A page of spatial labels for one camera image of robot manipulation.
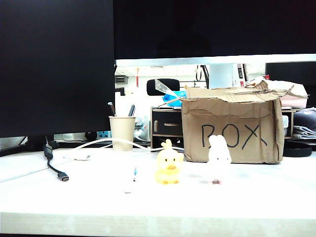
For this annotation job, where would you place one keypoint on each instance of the tiny white doll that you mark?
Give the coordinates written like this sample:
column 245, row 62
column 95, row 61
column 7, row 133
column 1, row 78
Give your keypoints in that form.
column 133, row 176

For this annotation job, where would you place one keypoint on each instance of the yellow duck doll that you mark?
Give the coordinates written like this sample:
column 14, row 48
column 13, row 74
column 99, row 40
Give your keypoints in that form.
column 168, row 160

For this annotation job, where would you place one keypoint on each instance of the white rabbit doll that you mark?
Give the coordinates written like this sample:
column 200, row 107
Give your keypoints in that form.
column 218, row 153

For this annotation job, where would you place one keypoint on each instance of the cardboard box marked BOX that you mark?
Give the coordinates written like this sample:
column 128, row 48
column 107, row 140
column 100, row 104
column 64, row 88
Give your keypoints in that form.
column 234, row 116

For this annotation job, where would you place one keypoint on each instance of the black wooden drawer organizer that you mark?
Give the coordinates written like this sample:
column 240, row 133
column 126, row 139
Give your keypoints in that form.
column 165, row 124

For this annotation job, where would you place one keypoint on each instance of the black marker pen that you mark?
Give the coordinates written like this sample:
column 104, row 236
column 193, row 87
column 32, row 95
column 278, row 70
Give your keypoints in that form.
column 132, row 110

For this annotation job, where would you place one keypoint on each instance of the blue plastic bag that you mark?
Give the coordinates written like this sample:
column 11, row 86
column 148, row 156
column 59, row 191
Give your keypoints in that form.
column 177, row 95

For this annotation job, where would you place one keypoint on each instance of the black office chair headrest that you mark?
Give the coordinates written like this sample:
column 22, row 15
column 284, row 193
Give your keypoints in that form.
column 151, row 87

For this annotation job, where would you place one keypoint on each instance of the beige paper cup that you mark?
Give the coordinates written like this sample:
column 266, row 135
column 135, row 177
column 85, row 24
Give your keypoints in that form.
column 122, row 133

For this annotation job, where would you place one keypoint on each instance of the silver tipped pen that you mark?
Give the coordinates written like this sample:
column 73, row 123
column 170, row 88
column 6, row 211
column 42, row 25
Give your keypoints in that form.
column 112, row 109

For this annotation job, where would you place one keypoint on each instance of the red hanging ornament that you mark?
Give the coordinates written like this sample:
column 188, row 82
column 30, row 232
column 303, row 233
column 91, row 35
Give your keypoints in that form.
column 137, row 76

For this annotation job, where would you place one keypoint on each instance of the white monitor stand column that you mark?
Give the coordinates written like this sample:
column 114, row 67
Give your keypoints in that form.
column 219, row 76

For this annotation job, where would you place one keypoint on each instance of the black monitor with silver bezel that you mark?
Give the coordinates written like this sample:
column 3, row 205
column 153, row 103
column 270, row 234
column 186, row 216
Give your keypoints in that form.
column 209, row 24

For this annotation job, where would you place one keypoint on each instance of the large black computer monitor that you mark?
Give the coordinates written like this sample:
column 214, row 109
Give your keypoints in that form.
column 49, row 61

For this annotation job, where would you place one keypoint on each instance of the black monitor stand foot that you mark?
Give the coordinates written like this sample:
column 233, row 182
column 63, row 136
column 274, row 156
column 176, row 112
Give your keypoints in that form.
column 37, row 143

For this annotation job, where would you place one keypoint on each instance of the pink plastic package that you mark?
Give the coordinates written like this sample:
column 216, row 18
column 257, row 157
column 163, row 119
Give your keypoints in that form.
column 296, row 101

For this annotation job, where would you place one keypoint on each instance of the black background monitor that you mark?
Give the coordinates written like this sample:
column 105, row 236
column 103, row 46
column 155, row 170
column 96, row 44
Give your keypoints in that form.
column 291, row 71

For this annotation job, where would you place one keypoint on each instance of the black round base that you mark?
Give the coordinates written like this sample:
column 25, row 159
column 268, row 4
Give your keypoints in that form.
column 296, row 150

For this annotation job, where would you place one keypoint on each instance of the folded grey cloth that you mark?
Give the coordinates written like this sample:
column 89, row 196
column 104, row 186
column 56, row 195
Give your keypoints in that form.
column 304, row 132

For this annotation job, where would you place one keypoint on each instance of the dark grey cap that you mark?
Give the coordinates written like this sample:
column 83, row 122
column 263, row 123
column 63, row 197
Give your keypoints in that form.
column 306, row 117

